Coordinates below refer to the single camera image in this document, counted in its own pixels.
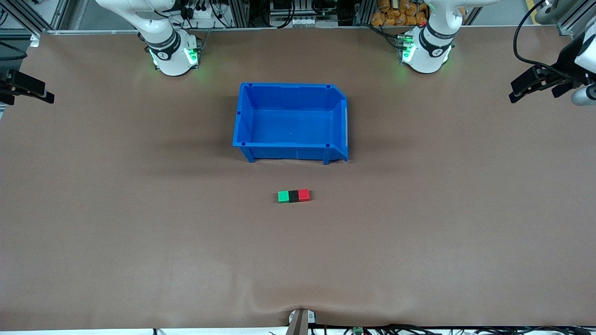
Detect grey round object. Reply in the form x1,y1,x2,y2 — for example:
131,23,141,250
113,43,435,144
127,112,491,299
535,0,564,25

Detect bag of orange items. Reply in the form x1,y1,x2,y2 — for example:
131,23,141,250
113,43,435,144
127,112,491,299
371,0,429,27

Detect white power strip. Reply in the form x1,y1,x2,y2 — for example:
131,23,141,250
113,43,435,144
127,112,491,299
179,0,216,22

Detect blue plastic bin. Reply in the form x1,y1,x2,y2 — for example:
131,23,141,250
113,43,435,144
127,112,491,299
232,83,349,164

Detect brown table mat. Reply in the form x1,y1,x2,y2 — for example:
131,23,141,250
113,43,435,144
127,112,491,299
0,26,596,332

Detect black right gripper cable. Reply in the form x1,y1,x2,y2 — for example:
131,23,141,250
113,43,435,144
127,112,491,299
0,43,27,62

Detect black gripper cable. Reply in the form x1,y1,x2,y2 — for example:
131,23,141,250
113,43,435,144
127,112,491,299
0,43,27,62
513,0,566,71

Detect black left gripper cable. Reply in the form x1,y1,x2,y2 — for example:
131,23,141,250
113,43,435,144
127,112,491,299
513,0,566,71

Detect aluminium frame profile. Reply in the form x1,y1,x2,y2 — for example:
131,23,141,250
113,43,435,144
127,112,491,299
556,0,596,38
0,0,89,35

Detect black equipment with cables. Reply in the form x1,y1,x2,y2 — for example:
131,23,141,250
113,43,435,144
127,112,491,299
269,0,343,28

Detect metal table edge bracket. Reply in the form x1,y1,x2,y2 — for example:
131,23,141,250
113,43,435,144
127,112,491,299
289,308,316,335

